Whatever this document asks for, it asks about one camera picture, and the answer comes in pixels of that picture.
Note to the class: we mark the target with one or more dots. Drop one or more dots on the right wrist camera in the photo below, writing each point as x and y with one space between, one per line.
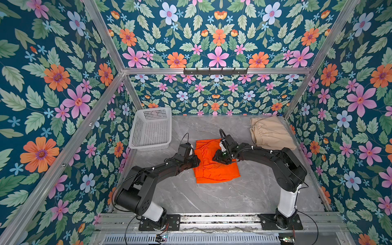
227 143

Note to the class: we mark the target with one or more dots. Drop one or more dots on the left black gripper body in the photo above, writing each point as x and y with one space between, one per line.
191 162

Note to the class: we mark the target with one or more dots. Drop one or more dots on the orange shorts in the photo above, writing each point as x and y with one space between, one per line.
210 171

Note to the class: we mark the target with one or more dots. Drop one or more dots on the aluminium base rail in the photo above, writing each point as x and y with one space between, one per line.
311 221

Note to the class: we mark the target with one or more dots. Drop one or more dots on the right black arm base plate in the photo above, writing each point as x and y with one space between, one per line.
266 222

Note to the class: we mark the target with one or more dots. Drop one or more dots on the beige drawstring shorts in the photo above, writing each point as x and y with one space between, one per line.
270 133

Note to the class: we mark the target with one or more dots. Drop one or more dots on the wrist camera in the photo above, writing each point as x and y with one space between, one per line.
227 143
186 150

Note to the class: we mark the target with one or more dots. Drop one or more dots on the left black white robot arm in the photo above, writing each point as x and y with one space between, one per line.
135 193

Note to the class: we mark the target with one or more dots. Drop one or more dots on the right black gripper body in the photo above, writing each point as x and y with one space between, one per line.
224 157

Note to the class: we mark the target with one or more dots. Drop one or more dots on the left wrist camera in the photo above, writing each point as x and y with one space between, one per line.
186 150

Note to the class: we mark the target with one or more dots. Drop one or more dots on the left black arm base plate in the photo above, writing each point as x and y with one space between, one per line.
169 222

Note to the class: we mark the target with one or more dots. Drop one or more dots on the white vented cable duct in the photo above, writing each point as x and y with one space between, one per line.
192 239

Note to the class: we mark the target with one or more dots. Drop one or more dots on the black hook rail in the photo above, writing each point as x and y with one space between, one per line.
215 71

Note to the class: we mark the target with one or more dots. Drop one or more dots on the white perforated plastic basket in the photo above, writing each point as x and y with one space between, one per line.
151 129

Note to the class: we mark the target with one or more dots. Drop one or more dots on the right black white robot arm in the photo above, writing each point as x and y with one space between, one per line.
288 170

